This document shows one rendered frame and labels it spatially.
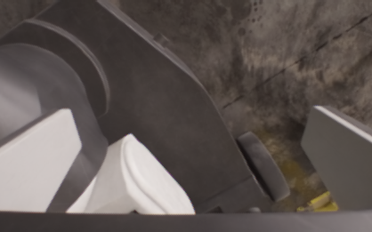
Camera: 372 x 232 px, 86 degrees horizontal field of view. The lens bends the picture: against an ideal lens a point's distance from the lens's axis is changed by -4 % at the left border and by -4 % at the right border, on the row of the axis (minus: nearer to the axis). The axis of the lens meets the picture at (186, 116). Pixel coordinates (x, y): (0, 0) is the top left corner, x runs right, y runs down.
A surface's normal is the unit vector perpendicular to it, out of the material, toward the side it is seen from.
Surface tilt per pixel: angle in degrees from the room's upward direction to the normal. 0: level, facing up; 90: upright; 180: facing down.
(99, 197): 58
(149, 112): 0
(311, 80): 0
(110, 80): 0
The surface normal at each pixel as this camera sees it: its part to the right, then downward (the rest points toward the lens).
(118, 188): -0.30, -0.36
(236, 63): 0.19, 0.47
